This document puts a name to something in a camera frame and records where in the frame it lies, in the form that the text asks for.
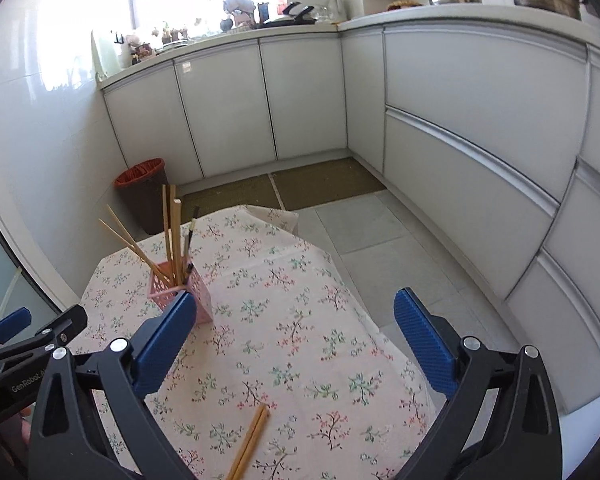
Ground dark chopstick gold band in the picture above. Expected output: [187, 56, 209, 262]
[183, 205, 200, 284]

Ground white kitchen cabinets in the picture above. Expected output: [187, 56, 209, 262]
[99, 5, 600, 413]

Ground person's left hand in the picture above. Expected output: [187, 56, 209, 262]
[19, 406, 33, 446]

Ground pink perforated utensil holder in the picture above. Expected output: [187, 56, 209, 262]
[147, 261, 213, 325]

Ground floral tablecloth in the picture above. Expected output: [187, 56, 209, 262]
[66, 204, 438, 480]

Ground brown trash bin red liner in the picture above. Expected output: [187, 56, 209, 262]
[114, 158, 169, 235]

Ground left brown floor mat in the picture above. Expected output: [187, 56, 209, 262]
[181, 174, 279, 222]

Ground brown floor mat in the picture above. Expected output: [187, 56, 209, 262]
[181, 174, 279, 222]
[272, 157, 385, 210]

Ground right brown floor mat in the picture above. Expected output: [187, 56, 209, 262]
[272, 157, 385, 210]

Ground plate of food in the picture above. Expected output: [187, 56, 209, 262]
[387, 0, 422, 11]

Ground pink grey toy figure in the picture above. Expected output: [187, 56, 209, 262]
[223, 0, 256, 28]

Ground black frying pan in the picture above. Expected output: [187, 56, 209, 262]
[260, 1, 316, 28]

